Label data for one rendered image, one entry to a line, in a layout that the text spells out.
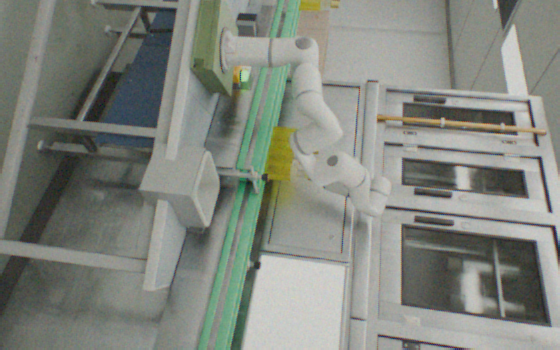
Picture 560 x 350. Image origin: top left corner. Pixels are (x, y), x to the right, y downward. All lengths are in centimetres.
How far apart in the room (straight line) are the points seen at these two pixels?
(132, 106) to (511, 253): 155
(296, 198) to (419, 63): 519
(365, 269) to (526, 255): 61
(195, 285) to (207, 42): 77
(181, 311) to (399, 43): 605
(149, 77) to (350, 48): 519
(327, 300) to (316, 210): 36
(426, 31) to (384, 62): 96
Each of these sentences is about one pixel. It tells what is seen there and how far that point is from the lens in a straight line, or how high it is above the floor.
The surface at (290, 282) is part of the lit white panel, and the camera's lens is 161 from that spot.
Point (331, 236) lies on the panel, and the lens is 168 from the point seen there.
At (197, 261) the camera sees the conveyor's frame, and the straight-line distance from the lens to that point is 148.
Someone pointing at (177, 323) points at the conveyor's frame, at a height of 81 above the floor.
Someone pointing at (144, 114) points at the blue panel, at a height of 48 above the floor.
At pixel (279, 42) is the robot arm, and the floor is 101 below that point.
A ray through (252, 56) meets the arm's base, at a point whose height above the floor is 93.
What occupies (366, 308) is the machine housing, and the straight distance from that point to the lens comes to 160.
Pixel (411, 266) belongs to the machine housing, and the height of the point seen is 155.
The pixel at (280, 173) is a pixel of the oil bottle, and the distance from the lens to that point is 163.
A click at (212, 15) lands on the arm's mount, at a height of 80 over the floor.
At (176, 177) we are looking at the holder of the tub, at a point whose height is 77.
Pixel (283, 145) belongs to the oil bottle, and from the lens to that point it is 170.
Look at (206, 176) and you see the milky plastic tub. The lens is 148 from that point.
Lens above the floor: 123
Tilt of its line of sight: 7 degrees down
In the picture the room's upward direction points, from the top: 96 degrees clockwise
